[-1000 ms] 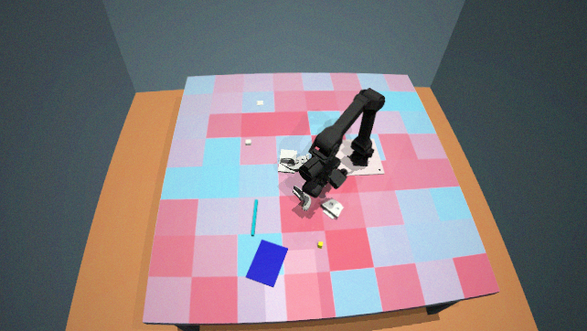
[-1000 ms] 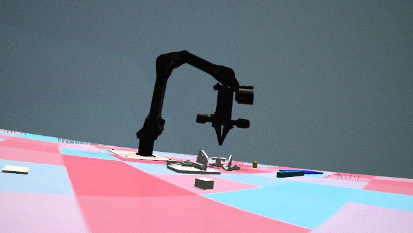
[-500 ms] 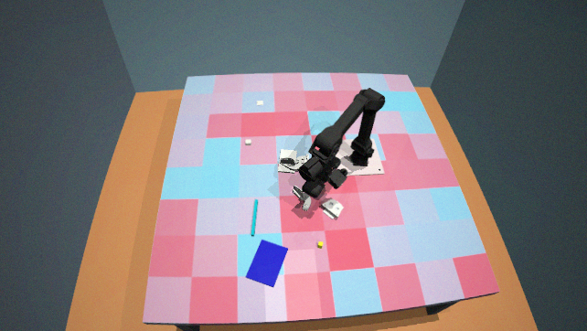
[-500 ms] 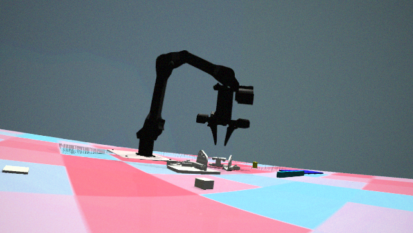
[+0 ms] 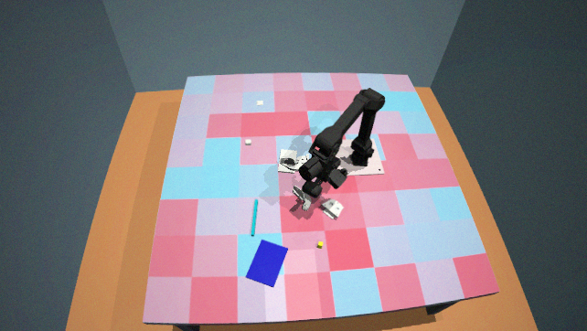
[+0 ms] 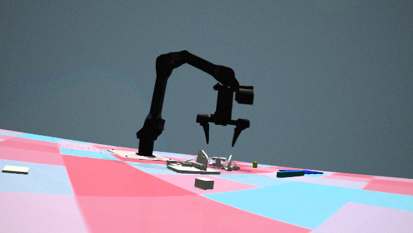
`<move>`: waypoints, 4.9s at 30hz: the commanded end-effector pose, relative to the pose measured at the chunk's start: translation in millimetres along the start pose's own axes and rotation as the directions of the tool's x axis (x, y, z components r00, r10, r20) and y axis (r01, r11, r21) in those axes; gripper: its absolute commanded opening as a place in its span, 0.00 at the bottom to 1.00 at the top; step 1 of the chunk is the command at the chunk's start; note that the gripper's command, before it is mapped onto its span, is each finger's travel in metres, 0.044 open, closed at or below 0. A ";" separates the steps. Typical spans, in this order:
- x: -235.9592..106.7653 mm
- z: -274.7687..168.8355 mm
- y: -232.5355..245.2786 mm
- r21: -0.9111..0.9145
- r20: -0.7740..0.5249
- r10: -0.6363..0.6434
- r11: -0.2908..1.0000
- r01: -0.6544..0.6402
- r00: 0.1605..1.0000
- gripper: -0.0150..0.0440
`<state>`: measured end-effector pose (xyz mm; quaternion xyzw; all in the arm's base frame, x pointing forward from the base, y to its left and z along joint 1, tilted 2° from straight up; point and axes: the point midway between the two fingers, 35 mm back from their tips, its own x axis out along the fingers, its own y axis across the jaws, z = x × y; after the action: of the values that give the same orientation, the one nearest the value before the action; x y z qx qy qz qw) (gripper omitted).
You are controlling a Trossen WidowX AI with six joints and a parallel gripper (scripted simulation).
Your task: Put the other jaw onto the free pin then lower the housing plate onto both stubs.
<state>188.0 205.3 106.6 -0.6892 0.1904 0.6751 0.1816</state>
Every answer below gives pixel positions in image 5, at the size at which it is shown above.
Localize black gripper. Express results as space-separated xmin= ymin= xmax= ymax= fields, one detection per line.
xmin=302 ymin=156 xmax=341 ymax=198

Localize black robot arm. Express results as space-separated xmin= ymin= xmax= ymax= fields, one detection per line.
xmin=298 ymin=88 xmax=385 ymax=189

